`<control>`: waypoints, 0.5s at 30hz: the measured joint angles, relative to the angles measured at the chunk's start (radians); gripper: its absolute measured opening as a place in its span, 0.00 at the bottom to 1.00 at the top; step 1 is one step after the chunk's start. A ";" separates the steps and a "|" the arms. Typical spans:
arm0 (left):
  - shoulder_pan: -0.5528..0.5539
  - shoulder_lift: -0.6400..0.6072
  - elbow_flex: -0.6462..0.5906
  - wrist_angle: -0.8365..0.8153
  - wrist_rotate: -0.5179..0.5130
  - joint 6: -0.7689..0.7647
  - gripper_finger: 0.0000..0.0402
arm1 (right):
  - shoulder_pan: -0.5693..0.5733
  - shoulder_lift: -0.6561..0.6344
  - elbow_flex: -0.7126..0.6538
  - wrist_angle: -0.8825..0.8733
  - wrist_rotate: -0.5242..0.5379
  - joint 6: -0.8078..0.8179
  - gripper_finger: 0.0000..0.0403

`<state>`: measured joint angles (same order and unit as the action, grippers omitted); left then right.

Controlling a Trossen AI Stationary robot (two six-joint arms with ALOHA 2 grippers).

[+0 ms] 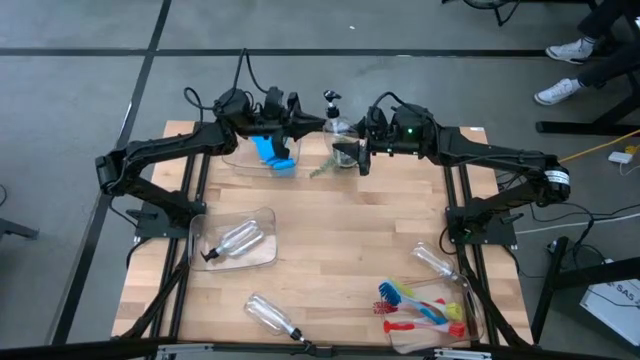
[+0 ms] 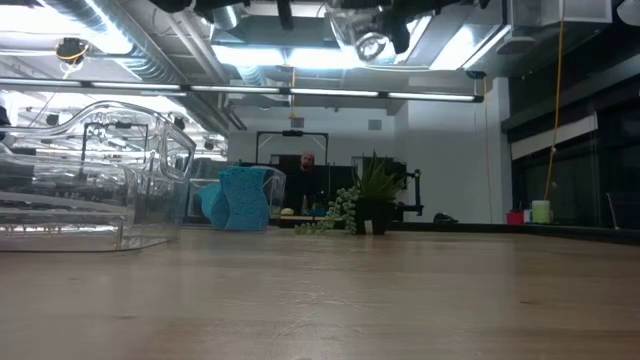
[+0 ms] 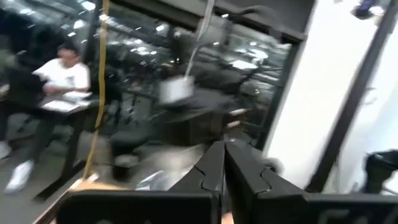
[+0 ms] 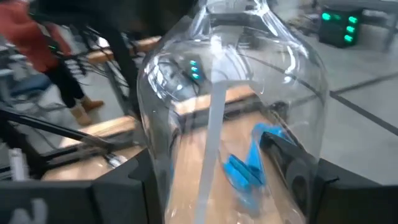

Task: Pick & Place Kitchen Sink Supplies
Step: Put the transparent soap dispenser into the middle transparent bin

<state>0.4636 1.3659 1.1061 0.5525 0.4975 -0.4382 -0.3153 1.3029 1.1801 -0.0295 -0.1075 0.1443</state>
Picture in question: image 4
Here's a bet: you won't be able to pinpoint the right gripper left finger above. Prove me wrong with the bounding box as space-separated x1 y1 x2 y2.
91 149 165 224

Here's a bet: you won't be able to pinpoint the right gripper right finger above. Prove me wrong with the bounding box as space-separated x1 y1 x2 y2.
260 133 343 224

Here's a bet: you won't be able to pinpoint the blue sponge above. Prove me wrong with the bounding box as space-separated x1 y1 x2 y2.
223 139 268 215
251 122 295 147

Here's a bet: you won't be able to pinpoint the clear spray bottle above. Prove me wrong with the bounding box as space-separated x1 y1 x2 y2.
136 0 329 224

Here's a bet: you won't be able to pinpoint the black computer blue lights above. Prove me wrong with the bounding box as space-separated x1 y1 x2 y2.
174 54 206 94

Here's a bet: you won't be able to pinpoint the wooden table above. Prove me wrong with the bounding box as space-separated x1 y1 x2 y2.
86 35 162 65

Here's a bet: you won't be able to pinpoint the black box green lights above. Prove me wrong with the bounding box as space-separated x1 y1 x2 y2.
318 6 363 49

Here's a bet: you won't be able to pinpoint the person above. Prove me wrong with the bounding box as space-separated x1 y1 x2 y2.
0 0 105 127

